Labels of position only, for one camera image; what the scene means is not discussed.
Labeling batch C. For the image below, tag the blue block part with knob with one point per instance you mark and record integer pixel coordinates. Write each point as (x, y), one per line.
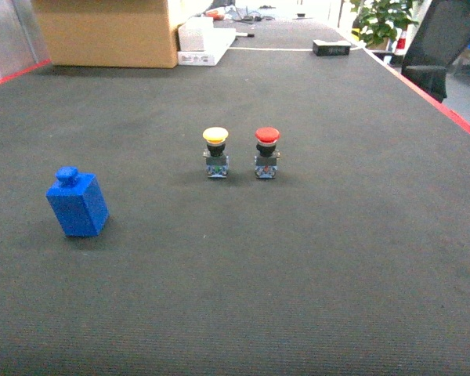
(78, 202)

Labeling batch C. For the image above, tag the yellow mushroom push button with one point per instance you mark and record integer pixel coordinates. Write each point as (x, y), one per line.
(217, 162)

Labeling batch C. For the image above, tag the red mushroom push button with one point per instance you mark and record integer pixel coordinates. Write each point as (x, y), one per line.
(266, 161)

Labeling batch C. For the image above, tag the white flat box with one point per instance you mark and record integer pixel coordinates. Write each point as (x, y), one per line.
(202, 44)

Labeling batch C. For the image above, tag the small black box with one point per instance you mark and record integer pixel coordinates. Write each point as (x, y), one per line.
(323, 48)

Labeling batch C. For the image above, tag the large cardboard box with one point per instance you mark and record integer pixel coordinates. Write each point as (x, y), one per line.
(108, 33)

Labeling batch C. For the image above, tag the green potted plant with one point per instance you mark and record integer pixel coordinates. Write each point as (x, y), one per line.
(380, 22)

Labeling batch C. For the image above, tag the black office chair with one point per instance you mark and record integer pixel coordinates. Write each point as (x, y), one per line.
(443, 35)

